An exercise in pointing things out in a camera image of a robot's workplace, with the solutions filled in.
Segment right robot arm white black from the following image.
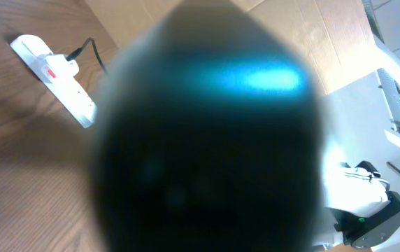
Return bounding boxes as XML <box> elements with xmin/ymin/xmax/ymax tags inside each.
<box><xmin>312</xmin><ymin>161</ymin><xmax>400</xmax><ymax>250</ymax></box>

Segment white power strip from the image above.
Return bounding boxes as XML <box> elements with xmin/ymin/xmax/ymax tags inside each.
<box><xmin>10</xmin><ymin>34</ymin><xmax>97</xmax><ymax>128</ymax></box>

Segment brown cardboard panel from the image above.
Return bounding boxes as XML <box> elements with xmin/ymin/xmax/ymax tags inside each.
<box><xmin>85</xmin><ymin>0</ymin><xmax>380</xmax><ymax>95</ymax></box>

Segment black USB charger cable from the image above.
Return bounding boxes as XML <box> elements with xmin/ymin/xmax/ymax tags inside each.
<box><xmin>66</xmin><ymin>36</ymin><xmax>109</xmax><ymax>75</ymax></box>

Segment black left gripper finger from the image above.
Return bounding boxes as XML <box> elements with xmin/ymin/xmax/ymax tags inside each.
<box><xmin>91</xmin><ymin>1</ymin><xmax>322</xmax><ymax>251</ymax></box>

